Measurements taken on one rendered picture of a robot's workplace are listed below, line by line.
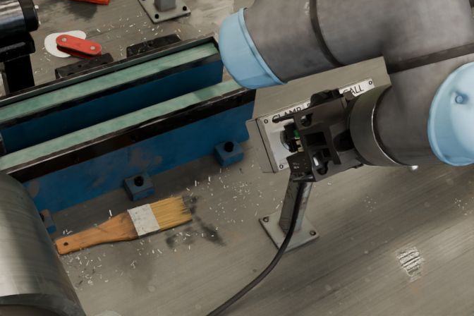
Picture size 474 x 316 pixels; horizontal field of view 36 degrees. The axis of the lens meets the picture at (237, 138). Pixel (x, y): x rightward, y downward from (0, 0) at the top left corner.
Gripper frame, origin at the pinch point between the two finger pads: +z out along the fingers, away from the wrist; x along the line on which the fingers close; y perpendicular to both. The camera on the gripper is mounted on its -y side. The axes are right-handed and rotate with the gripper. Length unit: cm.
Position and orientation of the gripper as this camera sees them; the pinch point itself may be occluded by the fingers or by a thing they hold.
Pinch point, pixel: (301, 135)
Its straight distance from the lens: 87.6
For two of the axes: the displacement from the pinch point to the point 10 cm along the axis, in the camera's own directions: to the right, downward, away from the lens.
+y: -8.7, 3.2, -3.8
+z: -3.8, 0.7, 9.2
